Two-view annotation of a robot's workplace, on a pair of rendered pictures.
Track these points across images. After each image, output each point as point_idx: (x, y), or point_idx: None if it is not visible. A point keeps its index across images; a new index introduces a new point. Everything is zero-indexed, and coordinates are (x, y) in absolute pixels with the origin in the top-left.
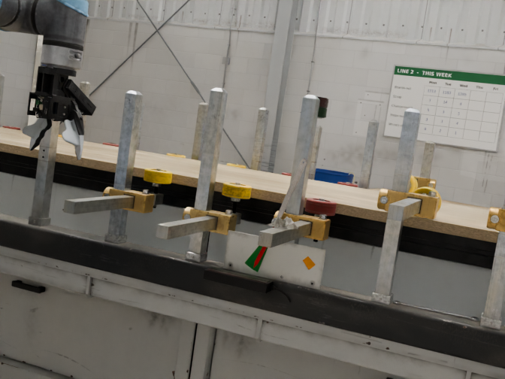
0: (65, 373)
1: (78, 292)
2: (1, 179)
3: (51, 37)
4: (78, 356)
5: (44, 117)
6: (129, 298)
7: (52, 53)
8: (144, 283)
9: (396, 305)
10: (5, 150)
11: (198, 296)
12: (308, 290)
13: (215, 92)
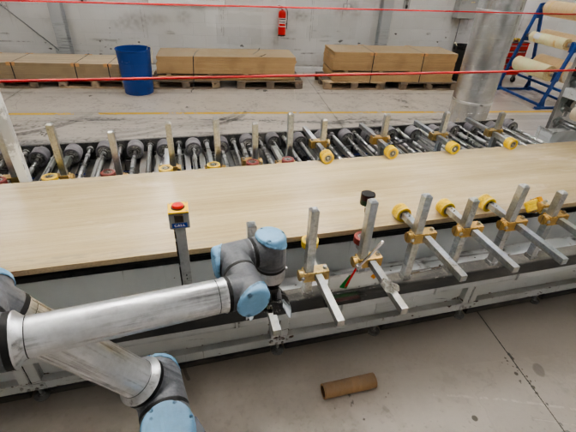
0: (197, 345)
1: None
2: (111, 276)
3: (273, 271)
4: (204, 335)
5: (276, 314)
6: (265, 321)
7: (275, 279)
8: None
9: (411, 276)
10: (115, 263)
11: None
12: (375, 288)
13: (315, 213)
